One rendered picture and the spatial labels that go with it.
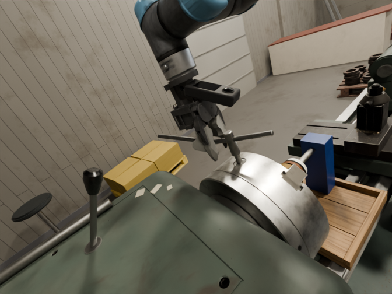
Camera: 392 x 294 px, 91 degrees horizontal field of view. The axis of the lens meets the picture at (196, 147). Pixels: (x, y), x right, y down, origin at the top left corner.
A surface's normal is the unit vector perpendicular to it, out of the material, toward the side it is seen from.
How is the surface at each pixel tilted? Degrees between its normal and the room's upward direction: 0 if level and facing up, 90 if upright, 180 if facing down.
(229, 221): 16
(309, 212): 62
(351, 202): 0
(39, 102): 90
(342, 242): 0
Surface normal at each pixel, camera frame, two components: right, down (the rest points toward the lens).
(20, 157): 0.65, 0.12
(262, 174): -0.13, -0.72
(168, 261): -0.35, -0.83
